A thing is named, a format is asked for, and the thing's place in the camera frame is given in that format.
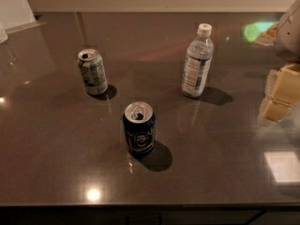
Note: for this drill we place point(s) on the white green soda can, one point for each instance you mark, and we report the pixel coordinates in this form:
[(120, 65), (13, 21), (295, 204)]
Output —
[(93, 73)]

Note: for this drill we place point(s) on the dark blue pepsi can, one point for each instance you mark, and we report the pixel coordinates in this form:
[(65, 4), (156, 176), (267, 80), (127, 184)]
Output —
[(139, 125)]

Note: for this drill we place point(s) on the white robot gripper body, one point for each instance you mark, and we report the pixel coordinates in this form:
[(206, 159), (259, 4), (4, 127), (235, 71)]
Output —
[(290, 37)]

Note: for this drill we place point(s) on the clear object at left edge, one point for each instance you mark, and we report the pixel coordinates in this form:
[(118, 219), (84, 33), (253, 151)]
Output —
[(3, 34)]

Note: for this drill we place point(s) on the white board leaning on wall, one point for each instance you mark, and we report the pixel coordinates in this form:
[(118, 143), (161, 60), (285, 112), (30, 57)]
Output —
[(18, 15)]

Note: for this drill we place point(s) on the clear plastic water bottle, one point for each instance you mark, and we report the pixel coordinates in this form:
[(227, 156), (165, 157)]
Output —
[(197, 64)]

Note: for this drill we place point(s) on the orange snack bag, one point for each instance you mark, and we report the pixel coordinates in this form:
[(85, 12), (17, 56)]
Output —
[(267, 37)]

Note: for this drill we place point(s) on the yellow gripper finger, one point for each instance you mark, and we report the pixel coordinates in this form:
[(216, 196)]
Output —
[(283, 86), (271, 112)]

